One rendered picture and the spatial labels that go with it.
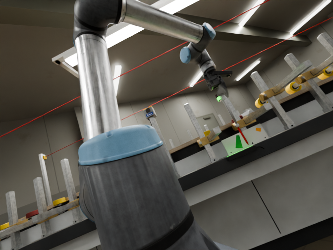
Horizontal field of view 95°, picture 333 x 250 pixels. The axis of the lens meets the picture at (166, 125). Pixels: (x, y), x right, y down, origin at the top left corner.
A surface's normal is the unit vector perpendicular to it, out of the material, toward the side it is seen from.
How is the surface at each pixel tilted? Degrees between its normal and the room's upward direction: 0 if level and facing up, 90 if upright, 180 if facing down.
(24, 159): 90
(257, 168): 90
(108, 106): 92
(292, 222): 90
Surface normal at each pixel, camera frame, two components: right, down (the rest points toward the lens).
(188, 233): 0.69, -0.49
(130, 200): 0.02, -0.29
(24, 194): 0.38, -0.42
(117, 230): -0.30, -0.14
